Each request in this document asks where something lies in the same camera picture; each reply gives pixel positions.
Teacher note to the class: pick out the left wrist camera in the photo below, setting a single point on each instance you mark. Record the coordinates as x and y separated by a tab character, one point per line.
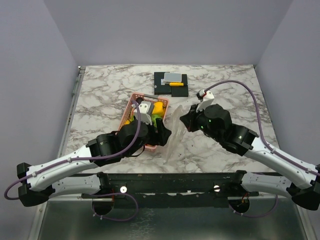
146	108

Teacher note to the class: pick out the pink perforated plastic basket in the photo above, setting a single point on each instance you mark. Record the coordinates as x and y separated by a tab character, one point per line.
132	112

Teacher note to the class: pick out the green toy lettuce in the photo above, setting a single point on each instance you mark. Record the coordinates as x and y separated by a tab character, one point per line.
154	118

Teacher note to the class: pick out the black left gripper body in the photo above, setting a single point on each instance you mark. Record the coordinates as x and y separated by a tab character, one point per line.
153	137

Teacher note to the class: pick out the clear polka dot zip bag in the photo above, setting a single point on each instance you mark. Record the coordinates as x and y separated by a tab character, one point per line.
173	150

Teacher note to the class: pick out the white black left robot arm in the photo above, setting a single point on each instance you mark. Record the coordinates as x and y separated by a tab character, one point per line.
63	176

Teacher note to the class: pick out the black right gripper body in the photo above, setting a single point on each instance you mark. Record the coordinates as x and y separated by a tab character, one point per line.
198	119

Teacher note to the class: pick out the yellow toy bell pepper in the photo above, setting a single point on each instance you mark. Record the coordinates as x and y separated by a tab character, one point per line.
159	109

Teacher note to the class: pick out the black metal front rail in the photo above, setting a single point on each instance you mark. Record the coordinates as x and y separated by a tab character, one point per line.
155	190

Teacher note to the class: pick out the grey rectangular box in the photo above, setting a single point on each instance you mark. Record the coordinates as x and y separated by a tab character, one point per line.
170	77

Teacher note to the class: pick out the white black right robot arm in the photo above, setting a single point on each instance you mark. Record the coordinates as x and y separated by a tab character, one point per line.
296	179

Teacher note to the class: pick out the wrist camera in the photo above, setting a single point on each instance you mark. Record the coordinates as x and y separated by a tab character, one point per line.
146	108
206	98

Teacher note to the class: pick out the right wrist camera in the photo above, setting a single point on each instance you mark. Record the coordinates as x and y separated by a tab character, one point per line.
206	98

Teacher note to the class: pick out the yellow handled screwdriver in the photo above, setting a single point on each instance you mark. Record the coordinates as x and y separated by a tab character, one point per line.
179	84

